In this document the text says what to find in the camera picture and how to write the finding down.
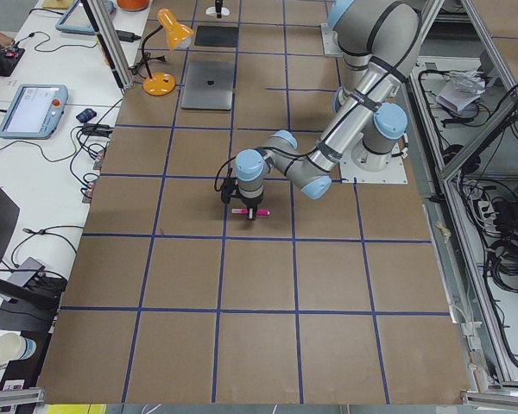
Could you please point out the aluminium frame post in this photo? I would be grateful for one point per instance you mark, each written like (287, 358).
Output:
(108, 40)

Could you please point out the white paper cup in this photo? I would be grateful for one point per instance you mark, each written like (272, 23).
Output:
(14, 347)

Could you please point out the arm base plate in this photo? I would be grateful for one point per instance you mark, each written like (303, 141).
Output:
(359, 166)
(330, 41)

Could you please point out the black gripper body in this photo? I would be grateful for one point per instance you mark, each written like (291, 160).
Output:
(217, 5)
(251, 203)

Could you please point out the grey usb hub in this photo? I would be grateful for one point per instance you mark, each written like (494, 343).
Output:
(25, 272)

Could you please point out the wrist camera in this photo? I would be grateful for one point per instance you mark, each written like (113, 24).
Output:
(228, 189)

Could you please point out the black power adapter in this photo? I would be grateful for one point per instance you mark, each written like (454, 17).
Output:
(127, 36)

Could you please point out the dark blue pouch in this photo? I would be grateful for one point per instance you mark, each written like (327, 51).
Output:
(86, 115)

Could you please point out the pink highlighter pen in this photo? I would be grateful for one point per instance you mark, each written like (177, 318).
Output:
(241, 211)

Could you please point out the silver laptop notebook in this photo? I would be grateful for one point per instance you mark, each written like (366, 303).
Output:
(208, 85)

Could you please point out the black mousepad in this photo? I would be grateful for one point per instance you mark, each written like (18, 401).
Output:
(216, 36)

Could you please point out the blue teach pendant tablet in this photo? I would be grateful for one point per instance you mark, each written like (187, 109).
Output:
(35, 112)

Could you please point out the white computer mouse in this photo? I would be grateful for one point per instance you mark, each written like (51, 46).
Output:
(211, 11)

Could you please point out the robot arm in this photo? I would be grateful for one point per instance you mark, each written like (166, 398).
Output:
(380, 42)

